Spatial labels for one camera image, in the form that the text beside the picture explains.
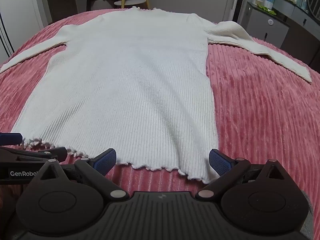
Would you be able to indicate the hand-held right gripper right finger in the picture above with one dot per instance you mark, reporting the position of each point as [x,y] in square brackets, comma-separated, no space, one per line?
[220,161]

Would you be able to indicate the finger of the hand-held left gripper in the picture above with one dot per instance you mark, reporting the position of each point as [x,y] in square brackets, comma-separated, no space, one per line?
[10,139]
[53,153]

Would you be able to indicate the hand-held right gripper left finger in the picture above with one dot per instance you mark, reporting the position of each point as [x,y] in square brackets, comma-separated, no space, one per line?
[106,160]

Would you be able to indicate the white towel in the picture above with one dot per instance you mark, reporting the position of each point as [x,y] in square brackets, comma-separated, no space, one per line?
[125,80]

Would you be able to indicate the pink ribbed blanket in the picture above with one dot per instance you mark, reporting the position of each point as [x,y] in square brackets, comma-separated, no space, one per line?
[262,117]

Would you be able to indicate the white wardrobe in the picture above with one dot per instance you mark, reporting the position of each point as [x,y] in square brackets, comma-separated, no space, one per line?
[20,10]

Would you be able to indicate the grey cabinet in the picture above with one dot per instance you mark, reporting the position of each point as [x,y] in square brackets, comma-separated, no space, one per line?
[262,27]

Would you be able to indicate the grey drawer unit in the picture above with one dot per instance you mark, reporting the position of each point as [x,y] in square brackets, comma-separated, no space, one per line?
[300,30]

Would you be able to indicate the green packet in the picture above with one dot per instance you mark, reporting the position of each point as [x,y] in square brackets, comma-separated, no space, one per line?
[267,10]

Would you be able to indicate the white tower air conditioner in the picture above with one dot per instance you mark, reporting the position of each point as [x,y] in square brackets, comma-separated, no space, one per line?
[235,0]

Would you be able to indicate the white tissue box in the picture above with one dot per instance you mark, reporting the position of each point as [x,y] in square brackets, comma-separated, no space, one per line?
[256,1]

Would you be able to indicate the blue and white box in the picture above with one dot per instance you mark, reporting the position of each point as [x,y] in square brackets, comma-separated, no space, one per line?
[269,1]

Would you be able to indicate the small blue bottle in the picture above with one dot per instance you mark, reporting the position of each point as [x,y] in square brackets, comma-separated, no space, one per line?
[303,3]

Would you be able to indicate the black round fan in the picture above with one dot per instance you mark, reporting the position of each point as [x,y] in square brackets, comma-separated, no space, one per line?
[314,1]

